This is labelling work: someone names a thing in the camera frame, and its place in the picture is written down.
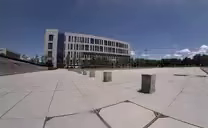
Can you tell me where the trees before white building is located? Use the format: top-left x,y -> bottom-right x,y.
63,54 -> 132,69

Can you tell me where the white multi-storey building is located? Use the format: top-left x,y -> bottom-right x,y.
43,28 -> 132,68

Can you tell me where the pale stone slab plaza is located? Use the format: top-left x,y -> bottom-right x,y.
0,66 -> 208,128

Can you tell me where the row of stone blocks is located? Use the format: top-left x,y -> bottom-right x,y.
67,67 -> 157,95

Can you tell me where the row of dark trees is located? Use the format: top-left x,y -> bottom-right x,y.
129,49 -> 208,68

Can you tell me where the dark sloped ramp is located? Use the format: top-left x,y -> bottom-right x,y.
0,54 -> 49,78

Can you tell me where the low pale building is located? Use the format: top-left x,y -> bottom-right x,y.
0,47 -> 22,61

